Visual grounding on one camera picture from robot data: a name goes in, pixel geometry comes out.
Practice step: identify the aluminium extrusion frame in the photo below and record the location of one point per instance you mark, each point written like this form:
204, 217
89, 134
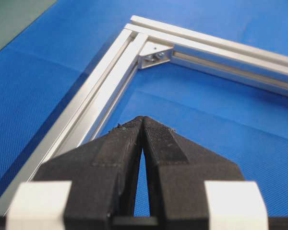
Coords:
145, 43

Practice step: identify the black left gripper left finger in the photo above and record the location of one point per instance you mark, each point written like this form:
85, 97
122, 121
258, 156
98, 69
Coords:
104, 174

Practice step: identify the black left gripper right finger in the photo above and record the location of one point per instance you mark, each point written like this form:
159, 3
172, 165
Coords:
176, 169

